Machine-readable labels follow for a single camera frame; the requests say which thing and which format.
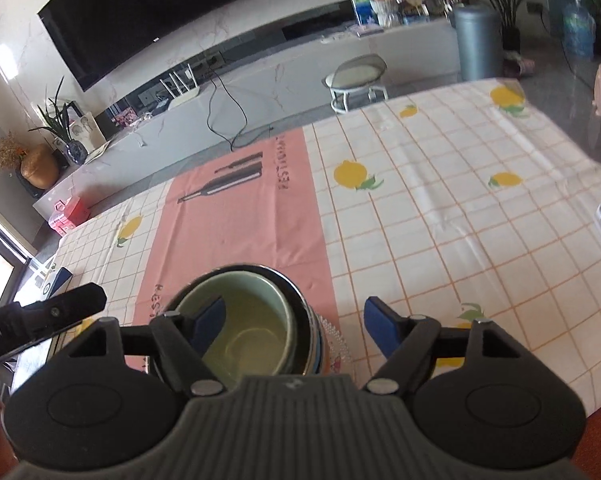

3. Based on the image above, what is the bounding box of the clear patterned glass plate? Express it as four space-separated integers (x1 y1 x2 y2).
318 315 355 377

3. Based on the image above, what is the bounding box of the green ceramic bowl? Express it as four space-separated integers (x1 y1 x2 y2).
174 270 297 390

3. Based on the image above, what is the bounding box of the stainless steel bowl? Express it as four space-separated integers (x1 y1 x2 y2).
167 264 322 375

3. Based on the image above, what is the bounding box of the lemon checkered tablecloth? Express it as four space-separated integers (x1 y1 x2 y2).
54 79 601 412

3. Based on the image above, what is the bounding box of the pink restaurant placemat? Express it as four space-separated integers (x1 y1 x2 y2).
124 131 355 371

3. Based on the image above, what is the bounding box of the red tissue box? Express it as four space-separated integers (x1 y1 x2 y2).
48 196 90 236

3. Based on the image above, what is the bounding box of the golden brown vase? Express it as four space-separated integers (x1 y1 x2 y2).
20 144 60 190

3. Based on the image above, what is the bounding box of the white framed photo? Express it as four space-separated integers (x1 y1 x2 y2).
69 113 106 153

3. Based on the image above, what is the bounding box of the white wifi router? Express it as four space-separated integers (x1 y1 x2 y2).
159 63 201 110

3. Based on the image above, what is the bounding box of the white tv console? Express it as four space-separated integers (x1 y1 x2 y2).
34 20 460 218

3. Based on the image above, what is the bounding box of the green potted plant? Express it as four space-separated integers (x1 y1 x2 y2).
31 78 88 166

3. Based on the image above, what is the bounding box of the white rolling stool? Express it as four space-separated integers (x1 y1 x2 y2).
321 54 389 114

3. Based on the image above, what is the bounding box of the grey cylindrical trash bin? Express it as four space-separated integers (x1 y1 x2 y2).
453 4 503 81

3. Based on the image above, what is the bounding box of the black television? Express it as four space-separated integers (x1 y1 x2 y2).
38 0 235 90

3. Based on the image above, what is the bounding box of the blue water jug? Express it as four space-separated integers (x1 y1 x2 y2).
563 0 596 60

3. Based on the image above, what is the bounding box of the black power cable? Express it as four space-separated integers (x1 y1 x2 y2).
206 66 274 152

